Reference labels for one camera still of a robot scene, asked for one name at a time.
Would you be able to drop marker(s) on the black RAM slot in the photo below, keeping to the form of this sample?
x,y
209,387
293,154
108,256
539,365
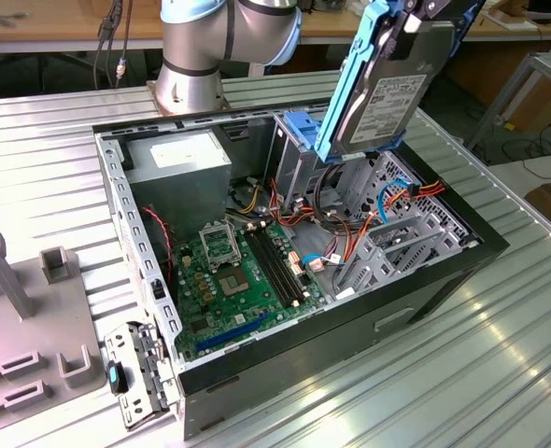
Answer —
x,y
283,266
270,268

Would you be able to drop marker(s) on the green motherboard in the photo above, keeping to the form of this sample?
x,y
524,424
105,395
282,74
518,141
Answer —
x,y
238,303

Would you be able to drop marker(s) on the brown square base plate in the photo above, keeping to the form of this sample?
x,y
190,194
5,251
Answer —
x,y
153,93

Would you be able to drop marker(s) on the grey power supply unit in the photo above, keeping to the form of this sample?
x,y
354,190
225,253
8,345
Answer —
x,y
182,196

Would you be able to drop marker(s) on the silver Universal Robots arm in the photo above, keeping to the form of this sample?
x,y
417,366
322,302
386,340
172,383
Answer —
x,y
187,70

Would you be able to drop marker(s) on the long wooden desk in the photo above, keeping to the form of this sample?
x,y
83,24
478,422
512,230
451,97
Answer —
x,y
46,23

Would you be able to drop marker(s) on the black PC case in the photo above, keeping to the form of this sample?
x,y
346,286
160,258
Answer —
x,y
350,336

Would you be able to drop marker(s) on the large brown cardboard box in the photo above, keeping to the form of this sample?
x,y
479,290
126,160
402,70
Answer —
x,y
481,70

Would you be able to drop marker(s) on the blue expansion slot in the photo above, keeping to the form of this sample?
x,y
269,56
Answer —
x,y
233,332

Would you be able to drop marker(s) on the hard disk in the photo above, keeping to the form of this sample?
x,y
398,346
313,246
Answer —
x,y
387,107

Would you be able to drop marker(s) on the grey metal drive cage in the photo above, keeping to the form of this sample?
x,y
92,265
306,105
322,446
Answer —
x,y
299,168

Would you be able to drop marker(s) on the metal expansion bracket cover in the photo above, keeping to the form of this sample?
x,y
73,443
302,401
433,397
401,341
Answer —
x,y
133,410

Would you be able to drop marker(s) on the CPU socket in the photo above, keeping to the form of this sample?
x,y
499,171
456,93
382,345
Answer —
x,y
233,281

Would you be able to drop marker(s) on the blue drive cage latch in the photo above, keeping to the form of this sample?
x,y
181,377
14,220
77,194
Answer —
x,y
301,126

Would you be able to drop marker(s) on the grey parts rack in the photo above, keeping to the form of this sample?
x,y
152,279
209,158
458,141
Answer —
x,y
46,317

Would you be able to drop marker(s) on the grey metal disk bay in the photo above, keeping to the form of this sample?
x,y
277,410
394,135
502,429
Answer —
x,y
373,261

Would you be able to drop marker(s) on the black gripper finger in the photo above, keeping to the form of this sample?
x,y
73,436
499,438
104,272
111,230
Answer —
x,y
399,44
433,8

